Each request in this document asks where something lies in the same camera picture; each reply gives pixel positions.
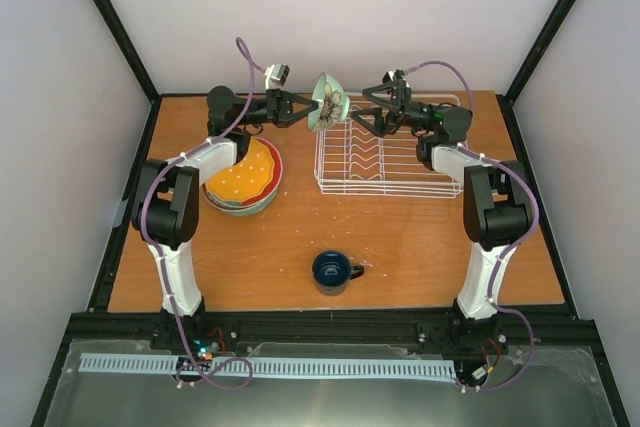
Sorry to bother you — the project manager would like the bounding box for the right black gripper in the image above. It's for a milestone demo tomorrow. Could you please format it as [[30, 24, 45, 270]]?
[[349, 80, 436, 139]]

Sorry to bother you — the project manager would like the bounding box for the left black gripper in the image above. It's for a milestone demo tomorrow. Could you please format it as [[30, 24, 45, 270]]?
[[235, 89, 319, 128]]

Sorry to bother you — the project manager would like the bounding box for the green floral small bowl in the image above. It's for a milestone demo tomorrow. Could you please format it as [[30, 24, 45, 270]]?
[[307, 72, 350, 132]]

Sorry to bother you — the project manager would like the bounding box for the yellow polka dot plate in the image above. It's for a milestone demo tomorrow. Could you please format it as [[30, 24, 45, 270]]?
[[205, 138, 275, 203]]

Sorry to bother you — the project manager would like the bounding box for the dark blue mug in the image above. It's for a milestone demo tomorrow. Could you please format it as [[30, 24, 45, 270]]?
[[311, 250, 365, 296]]

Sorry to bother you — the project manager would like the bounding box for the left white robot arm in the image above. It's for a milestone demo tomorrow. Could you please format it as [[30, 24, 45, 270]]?
[[131, 86, 321, 350]]

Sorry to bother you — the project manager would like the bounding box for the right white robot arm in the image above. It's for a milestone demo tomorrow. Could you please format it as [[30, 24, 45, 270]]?
[[351, 75, 540, 321]]

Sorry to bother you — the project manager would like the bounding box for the red floral plate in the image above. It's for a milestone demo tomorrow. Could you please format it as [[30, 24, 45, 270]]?
[[242, 137, 283, 207]]

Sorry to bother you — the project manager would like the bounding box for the striped large bowl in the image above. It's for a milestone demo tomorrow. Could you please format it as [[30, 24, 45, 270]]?
[[201, 184, 279, 217]]

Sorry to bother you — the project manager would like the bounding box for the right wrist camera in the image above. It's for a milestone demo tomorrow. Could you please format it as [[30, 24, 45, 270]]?
[[382, 69, 406, 83]]

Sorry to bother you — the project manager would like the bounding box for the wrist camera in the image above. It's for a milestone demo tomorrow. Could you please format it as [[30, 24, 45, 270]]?
[[264, 63, 290, 90], [382, 69, 406, 83]]

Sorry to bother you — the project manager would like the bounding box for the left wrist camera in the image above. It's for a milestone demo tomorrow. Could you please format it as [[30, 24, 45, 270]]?
[[264, 63, 290, 90]]

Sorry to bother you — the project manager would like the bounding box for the white wire dish rack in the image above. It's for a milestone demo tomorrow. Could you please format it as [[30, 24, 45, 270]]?
[[314, 118, 462, 199]]

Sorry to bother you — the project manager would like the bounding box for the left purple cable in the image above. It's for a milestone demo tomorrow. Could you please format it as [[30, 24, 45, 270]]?
[[140, 36, 277, 391]]

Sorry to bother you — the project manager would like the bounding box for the right black frame post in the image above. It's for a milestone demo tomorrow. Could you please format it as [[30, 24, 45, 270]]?
[[503, 0, 610, 107]]

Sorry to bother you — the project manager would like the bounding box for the black frame post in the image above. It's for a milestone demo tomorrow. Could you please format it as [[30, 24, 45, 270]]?
[[62, 0, 161, 103], [503, 0, 610, 107]]

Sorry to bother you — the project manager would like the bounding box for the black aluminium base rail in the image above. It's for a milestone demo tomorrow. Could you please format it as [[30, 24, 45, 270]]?
[[65, 307, 600, 356]]

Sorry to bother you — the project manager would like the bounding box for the left black frame post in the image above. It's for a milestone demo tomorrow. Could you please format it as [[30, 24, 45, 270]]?
[[62, 0, 161, 103]]

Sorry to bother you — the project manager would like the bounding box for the light blue cable duct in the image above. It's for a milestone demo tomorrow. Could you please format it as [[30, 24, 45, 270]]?
[[77, 353, 456, 383]]

